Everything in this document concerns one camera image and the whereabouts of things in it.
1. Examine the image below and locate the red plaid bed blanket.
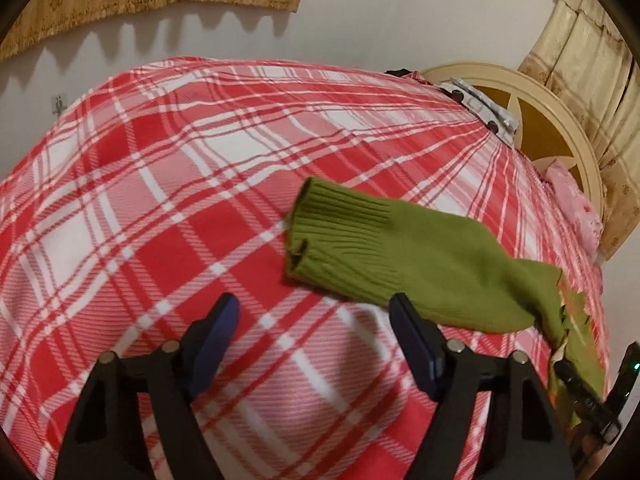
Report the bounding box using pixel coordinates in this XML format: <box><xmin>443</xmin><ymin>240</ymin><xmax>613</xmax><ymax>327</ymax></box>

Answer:
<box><xmin>0</xmin><ymin>56</ymin><xmax>612</xmax><ymax>480</ymax></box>

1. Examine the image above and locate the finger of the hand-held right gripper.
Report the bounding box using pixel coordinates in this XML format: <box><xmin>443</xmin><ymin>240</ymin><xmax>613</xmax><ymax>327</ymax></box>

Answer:
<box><xmin>551</xmin><ymin>357</ymin><xmax>622</xmax><ymax>443</ymax></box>

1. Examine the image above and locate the grey white printed pillow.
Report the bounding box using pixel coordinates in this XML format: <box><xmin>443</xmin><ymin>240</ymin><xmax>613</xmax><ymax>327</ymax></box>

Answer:
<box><xmin>437</xmin><ymin>78</ymin><xmax>519</xmax><ymax>145</ymax></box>

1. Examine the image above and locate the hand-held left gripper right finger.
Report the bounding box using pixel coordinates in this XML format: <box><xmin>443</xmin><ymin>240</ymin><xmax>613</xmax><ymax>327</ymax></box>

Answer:
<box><xmin>389</xmin><ymin>292</ymin><xmax>576</xmax><ymax>480</ymax></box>

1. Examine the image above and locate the cream round headboard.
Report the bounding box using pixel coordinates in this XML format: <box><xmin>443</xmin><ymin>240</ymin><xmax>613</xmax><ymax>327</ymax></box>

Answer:
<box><xmin>419</xmin><ymin>62</ymin><xmax>605</xmax><ymax>211</ymax></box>

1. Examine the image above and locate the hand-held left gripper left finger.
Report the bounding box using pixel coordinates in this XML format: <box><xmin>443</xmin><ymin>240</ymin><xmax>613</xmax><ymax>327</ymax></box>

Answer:
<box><xmin>54</xmin><ymin>292</ymin><xmax>241</xmax><ymax>480</ymax></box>

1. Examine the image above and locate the green knit sweater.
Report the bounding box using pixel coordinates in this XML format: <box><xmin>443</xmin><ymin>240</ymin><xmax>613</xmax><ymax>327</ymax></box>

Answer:
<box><xmin>284</xmin><ymin>177</ymin><xmax>610</xmax><ymax>402</ymax></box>

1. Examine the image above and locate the pink pillow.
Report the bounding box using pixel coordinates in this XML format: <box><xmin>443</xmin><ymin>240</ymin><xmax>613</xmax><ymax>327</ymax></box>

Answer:
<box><xmin>544</xmin><ymin>159</ymin><xmax>602</xmax><ymax>254</ymax></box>

